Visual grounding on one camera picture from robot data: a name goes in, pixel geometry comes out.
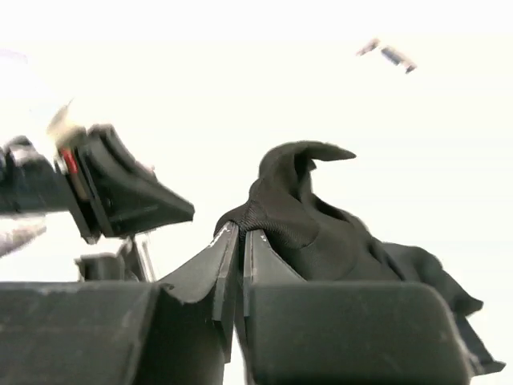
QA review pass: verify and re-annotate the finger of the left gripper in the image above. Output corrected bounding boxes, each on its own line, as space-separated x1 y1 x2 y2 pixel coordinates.
75 236 156 282
90 125 195 237

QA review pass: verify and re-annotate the black pleated skirt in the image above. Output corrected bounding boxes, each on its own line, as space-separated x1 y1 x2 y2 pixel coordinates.
216 141 483 317

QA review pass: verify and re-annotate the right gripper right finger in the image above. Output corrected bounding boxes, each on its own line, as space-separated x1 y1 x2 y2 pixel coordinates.
244 230 503 384

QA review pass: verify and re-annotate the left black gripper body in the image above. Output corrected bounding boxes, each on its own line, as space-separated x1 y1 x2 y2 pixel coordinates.
1 124 116 244

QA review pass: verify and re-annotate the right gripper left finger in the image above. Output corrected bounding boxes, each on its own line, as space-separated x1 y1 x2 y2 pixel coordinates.
1 223 239 384

